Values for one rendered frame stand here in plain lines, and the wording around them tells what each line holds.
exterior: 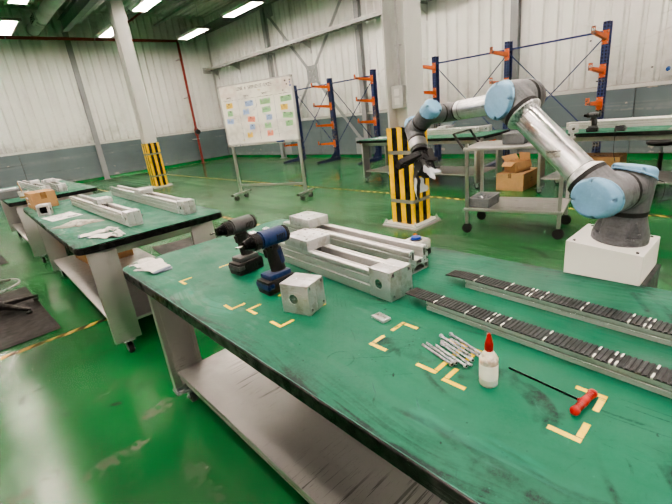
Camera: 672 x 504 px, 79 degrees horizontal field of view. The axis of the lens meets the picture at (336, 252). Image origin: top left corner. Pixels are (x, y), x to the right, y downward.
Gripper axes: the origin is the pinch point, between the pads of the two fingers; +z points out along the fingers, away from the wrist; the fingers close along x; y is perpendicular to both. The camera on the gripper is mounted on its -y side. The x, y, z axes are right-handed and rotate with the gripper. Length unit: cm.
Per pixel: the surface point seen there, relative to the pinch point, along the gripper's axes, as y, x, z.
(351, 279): -36, -1, 37
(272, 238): -62, -2, 21
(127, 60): -288, 630, -758
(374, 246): -23.2, 5.4, 21.5
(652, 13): 564, 164, -439
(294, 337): -59, -14, 57
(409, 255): -16.1, -6.4, 30.7
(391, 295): -29, -14, 47
